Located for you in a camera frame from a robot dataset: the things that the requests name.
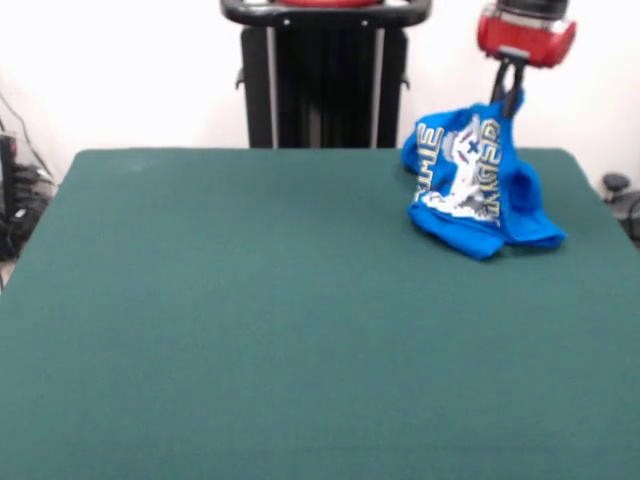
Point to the black office chair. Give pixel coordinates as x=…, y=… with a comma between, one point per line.
x=625, y=200

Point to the blue game controller print t-shirt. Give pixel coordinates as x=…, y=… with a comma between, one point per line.
x=450, y=230

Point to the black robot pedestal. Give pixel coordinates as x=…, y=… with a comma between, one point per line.
x=325, y=75

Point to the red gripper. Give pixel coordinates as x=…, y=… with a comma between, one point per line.
x=530, y=40

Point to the black computer box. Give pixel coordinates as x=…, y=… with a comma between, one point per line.
x=6, y=170

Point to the dark green table cloth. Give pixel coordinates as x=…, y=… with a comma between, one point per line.
x=400, y=415

